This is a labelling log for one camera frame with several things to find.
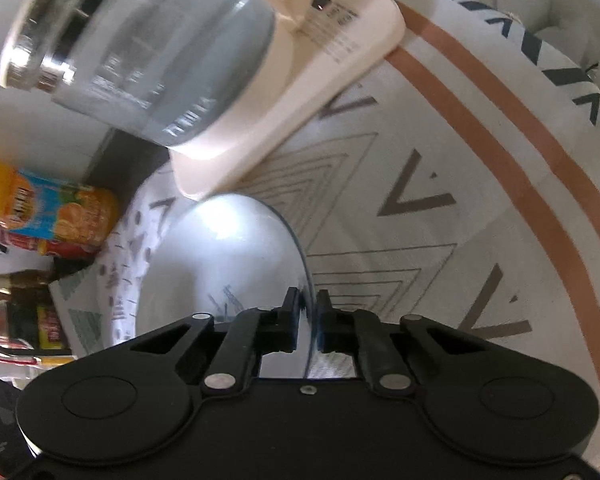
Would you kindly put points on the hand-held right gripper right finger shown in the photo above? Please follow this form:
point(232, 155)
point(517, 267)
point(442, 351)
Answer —
point(325, 322)

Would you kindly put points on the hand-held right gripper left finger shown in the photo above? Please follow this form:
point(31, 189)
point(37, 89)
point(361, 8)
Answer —
point(289, 322)

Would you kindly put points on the small white cross print plate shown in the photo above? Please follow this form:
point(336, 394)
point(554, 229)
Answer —
point(220, 260)

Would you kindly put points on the patterned fringed tablecloth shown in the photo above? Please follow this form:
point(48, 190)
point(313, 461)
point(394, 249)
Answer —
point(430, 220)

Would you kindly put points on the orange juice bottle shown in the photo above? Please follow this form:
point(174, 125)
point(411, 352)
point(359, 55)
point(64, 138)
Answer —
point(45, 205)

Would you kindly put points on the cream kettle base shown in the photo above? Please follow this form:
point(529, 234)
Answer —
point(300, 90)

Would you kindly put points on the glass electric kettle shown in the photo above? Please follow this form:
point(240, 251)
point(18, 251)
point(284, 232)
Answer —
point(150, 45)

